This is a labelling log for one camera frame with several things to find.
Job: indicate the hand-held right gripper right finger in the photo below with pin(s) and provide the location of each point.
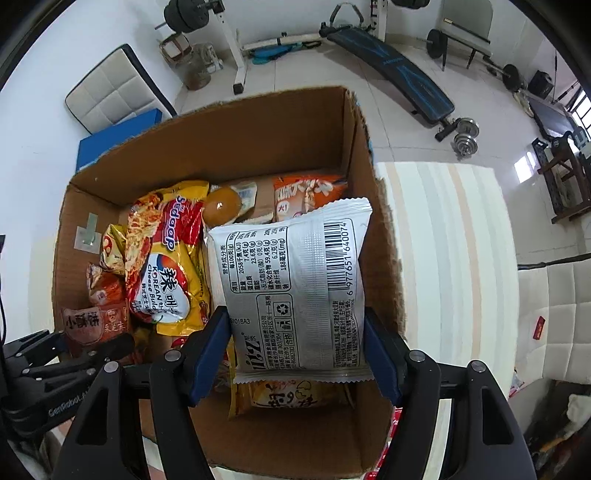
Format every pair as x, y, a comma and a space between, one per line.
381, 355

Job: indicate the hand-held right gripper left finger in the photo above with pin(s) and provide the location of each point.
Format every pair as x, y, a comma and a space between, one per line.
212, 355

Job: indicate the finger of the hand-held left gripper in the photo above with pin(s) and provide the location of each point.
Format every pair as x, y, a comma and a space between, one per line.
37, 344
92, 355

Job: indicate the reddish brown pastry packet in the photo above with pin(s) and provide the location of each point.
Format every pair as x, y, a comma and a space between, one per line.
87, 323

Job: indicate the silver snack packet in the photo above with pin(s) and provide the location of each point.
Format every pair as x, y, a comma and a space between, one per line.
295, 286

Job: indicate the cardboard box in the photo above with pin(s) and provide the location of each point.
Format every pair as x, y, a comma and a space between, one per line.
207, 138

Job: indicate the small red snack packet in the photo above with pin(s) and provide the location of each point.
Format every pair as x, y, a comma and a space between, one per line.
395, 424

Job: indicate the orange brown snack packet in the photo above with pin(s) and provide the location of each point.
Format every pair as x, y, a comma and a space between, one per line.
106, 286

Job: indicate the yellow snack packet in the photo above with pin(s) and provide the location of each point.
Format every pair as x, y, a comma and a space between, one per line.
286, 397

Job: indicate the yellow and red crisp packet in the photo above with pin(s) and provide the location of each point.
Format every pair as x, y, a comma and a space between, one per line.
115, 249

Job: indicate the yellow noodle packet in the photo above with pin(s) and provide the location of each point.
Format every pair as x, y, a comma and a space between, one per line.
161, 258

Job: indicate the round orange bun packet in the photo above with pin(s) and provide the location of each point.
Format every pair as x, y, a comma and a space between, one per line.
221, 203

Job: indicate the white padded chair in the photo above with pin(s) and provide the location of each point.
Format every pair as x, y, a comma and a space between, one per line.
554, 314

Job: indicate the blue foam block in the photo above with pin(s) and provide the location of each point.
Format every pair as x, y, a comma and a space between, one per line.
106, 143

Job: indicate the chrome dumbbell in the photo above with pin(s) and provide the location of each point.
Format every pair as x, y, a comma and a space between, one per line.
466, 136

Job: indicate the dark wooden rack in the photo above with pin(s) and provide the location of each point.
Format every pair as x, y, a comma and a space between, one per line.
568, 175

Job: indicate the white quilted cushion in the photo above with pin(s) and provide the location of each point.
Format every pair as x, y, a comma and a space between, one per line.
115, 87

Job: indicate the black sit-up bench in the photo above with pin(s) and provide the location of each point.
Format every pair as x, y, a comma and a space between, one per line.
397, 69

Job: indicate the white weight rack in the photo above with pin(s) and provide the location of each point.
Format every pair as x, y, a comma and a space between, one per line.
235, 50

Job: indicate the small black box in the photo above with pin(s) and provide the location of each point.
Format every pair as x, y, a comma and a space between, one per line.
540, 83

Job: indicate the long barbell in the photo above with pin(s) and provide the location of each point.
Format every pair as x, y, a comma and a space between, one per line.
466, 41

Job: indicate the black barbell plates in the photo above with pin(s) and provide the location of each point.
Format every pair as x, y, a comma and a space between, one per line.
189, 14

